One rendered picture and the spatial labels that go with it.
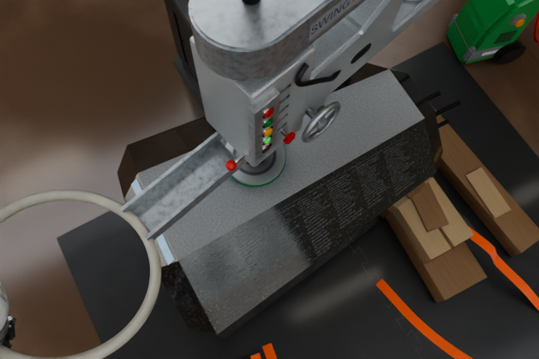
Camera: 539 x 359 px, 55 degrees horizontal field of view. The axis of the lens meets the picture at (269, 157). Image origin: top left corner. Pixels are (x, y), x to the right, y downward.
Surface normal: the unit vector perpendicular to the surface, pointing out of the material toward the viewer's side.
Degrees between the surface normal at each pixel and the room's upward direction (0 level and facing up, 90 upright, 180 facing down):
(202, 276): 45
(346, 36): 4
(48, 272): 0
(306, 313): 0
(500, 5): 72
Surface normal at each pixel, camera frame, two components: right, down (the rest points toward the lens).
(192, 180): 0.04, -0.40
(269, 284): 0.38, 0.29
